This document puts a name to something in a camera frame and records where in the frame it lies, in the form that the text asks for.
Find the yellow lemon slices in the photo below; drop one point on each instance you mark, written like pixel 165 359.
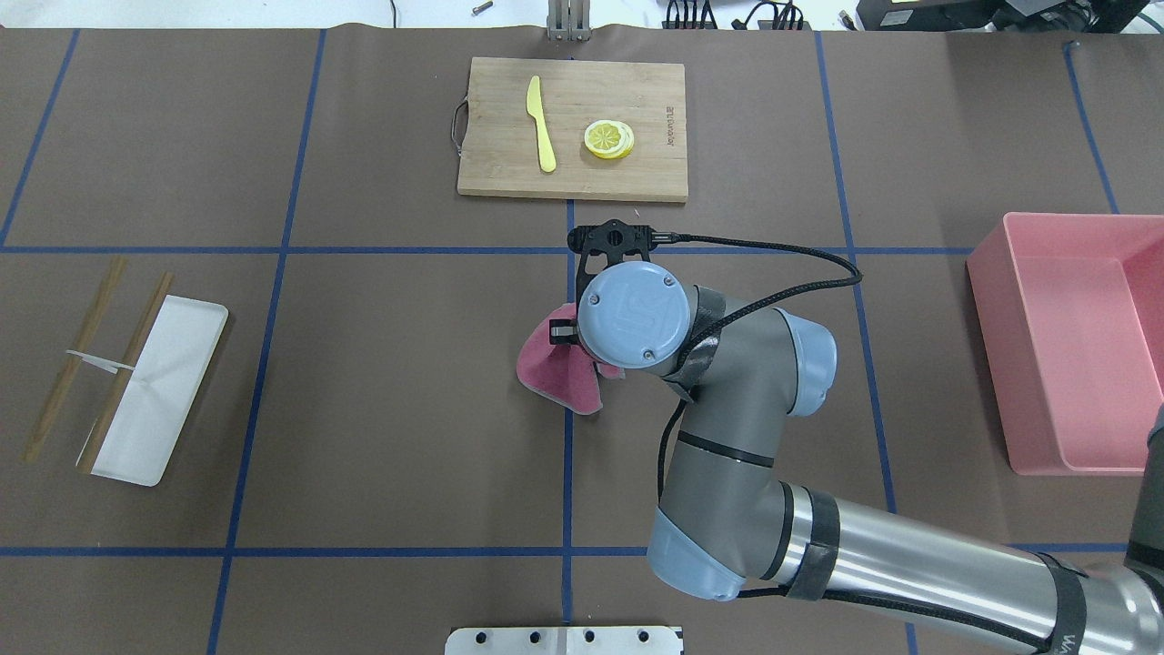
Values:
pixel 609 139

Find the aluminium frame post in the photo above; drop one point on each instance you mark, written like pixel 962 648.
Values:
pixel 569 20

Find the pink and grey cloth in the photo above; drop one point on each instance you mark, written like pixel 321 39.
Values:
pixel 565 373

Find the pink plastic bin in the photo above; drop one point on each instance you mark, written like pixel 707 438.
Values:
pixel 1070 309

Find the wooden cutting board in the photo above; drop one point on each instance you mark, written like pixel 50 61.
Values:
pixel 498 156

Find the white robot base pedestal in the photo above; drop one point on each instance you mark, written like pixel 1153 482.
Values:
pixel 650 639

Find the white rectangular tray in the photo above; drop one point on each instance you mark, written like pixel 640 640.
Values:
pixel 161 389

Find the yellow plastic knife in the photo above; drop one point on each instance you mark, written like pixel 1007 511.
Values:
pixel 546 155

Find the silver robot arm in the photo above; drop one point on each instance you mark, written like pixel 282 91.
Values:
pixel 726 528

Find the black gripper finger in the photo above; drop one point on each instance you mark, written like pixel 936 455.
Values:
pixel 564 335

